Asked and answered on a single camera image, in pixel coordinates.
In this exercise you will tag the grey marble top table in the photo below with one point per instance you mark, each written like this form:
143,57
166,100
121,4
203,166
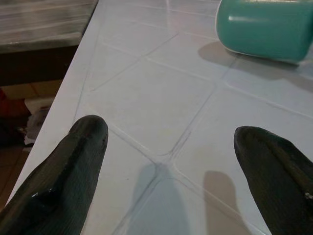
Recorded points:
36,27

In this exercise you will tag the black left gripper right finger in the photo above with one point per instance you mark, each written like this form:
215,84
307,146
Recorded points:
281,181

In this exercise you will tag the teal ceramic mug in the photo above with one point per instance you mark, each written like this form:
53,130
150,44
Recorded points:
266,29

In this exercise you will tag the white plastic tile-pattern table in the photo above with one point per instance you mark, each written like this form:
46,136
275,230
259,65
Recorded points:
151,102

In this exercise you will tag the white crumpled plastic bag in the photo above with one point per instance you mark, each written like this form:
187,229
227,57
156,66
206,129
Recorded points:
36,122

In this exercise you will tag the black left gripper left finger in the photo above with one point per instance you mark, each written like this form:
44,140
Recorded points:
61,176

